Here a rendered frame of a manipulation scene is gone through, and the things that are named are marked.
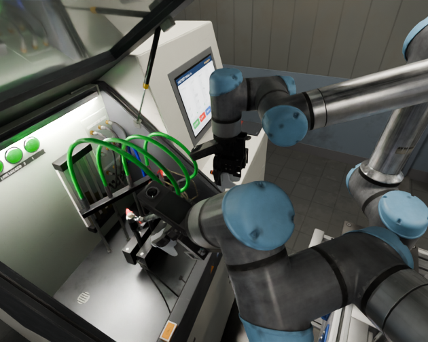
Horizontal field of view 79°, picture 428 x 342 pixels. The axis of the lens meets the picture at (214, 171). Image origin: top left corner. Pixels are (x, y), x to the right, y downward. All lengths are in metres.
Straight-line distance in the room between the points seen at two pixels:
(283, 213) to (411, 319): 0.15
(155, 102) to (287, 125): 0.67
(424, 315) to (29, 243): 1.02
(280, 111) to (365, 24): 2.28
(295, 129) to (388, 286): 0.28
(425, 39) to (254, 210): 0.59
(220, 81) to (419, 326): 0.49
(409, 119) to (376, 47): 1.99
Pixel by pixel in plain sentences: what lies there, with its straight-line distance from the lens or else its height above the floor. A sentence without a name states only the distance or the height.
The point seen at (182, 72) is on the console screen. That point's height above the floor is 1.42.
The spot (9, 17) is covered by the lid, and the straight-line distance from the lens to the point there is 0.42.
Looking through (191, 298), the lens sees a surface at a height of 0.95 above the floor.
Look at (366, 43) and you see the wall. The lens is 2.75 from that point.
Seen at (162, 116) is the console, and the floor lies 1.32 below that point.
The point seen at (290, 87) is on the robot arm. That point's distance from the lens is 0.62.
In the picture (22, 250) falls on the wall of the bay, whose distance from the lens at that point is 1.07.
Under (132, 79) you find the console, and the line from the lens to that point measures 1.07.
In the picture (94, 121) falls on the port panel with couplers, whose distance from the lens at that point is 1.12.
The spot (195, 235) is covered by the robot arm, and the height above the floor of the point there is 1.49.
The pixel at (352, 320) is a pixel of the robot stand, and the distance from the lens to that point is 0.96.
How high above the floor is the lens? 1.78
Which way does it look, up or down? 38 degrees down
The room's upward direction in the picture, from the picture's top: 4 degrees counter-clockwise
